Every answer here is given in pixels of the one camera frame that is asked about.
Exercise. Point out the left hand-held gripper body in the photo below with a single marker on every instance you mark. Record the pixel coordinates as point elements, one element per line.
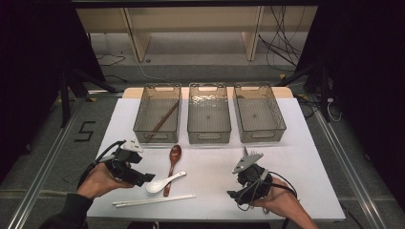
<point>125,168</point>

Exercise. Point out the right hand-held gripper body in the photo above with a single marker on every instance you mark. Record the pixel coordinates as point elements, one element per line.
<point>254,183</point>

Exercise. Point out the white ceramic spoon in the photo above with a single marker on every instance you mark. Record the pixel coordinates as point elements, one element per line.
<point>156,187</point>

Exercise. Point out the white chopstick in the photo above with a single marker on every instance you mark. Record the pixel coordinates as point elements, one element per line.
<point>153,202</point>
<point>159,198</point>

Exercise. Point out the brown wooden spoon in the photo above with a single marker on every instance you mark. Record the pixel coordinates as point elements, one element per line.
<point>175,154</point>

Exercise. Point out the smoky clear plastic bin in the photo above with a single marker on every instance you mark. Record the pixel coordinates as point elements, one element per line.
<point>153,111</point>
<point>208,117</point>
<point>258,116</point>

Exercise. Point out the person's left hand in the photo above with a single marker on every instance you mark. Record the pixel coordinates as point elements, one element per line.
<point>98,179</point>

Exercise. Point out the person's right hand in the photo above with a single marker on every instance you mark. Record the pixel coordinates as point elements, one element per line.
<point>281,200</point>

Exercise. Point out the black tape floor mark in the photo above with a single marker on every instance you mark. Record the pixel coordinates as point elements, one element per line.
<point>83,140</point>

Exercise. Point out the yellow tape piece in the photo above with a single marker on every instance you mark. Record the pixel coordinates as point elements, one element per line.
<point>92,99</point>
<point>282,76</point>

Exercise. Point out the black metal stand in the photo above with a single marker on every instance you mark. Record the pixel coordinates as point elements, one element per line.
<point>324,95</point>
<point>65,101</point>

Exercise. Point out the black curtain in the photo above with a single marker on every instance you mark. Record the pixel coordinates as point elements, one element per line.
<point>31,63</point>
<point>366,63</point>

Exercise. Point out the black overhead bar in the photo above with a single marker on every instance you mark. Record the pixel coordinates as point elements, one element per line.
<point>191,3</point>

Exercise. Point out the short aluminium floor rail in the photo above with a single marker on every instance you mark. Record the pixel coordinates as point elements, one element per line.
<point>105,93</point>

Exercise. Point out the light wooden desk frame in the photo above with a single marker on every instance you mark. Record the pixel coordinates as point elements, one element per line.
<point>140,38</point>

